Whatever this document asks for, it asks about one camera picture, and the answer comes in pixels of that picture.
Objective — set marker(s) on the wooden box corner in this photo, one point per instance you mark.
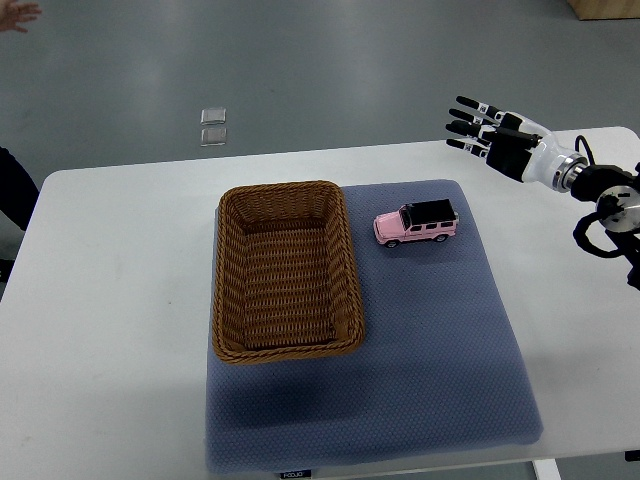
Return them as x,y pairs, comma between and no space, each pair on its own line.
605,9

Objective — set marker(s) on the brown wicker basket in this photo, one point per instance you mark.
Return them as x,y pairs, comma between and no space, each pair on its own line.
286,285

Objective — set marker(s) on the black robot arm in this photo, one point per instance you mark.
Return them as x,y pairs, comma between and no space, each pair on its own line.
612,229

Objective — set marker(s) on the upper metal floor plate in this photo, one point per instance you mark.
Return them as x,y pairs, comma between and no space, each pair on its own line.
213,116

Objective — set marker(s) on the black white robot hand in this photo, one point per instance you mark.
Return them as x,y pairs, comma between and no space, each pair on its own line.
520,148

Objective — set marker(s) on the pink toy car black roof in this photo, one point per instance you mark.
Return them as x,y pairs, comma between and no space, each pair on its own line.
434,220

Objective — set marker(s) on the bystander hand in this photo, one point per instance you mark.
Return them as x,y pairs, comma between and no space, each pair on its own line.
16,14

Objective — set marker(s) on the blue-grey padded mat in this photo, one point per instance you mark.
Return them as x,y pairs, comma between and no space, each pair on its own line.
439,369

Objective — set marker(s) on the white table leg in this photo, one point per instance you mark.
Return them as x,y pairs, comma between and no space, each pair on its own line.
546,469

